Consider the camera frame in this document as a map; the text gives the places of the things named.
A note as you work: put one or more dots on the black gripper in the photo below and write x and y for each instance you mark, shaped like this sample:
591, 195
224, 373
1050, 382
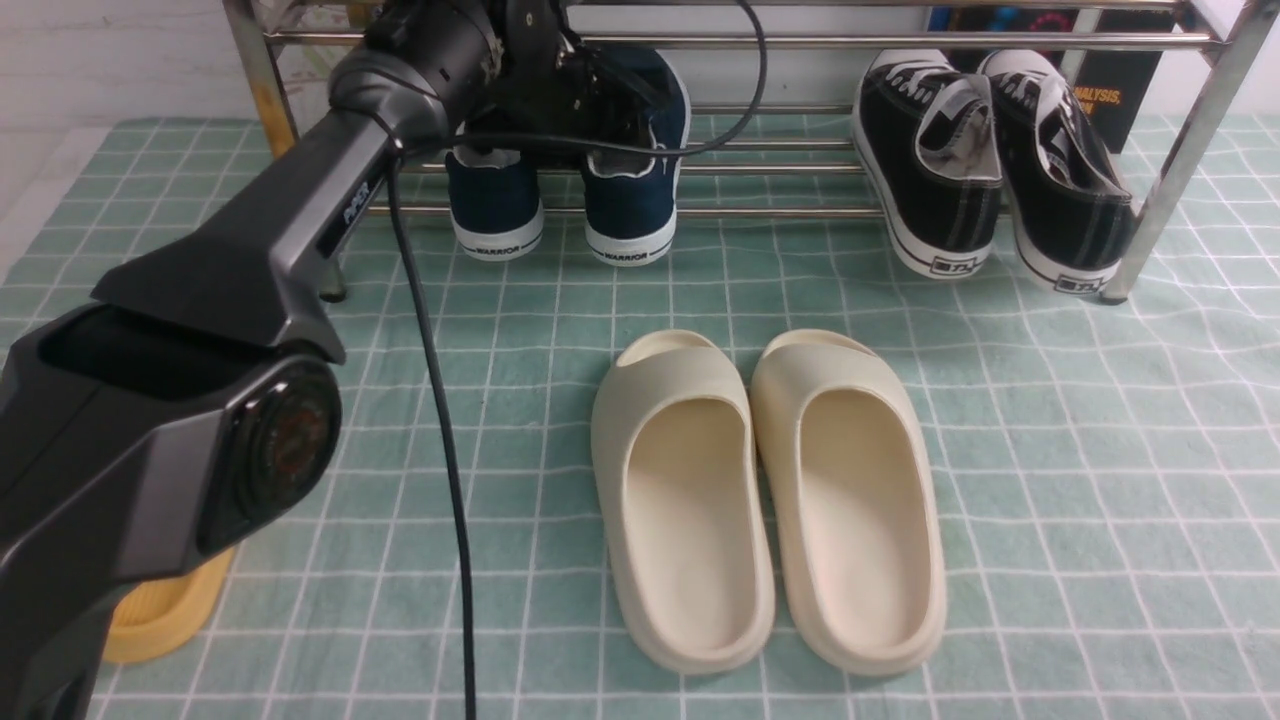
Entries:
566, 98

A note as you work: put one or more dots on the navy sneaker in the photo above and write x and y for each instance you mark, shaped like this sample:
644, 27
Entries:
496, 210
630, 199

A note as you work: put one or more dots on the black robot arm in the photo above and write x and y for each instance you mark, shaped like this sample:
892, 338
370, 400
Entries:
193, 400

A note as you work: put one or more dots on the metal shoe rack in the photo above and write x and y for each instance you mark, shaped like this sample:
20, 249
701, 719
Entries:
1228, 51

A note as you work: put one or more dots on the black book behind rack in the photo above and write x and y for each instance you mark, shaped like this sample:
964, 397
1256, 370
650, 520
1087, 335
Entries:
1110, 85

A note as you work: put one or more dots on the left black canvas sneaker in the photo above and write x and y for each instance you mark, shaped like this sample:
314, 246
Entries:
925, 134

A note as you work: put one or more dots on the black canvas sneaker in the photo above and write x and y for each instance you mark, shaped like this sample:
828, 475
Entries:
925, 134
1072, 218

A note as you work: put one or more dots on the left cream slipper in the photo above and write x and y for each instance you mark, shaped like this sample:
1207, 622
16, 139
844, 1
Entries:
673, 455

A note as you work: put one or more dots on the cream slipper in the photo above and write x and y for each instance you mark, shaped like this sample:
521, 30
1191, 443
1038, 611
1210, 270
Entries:
857, 521
673, 455

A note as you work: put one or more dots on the right cream slipper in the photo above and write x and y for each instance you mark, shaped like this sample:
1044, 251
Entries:
857, 521

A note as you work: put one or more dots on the right black canvas sneaker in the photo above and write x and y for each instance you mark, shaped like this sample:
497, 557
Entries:
1072, 218

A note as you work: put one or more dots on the right yellow slipper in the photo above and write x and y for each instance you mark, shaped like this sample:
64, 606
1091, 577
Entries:
157, 618

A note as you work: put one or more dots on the green checked cloth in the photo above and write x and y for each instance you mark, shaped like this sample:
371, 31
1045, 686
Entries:
1106, 479

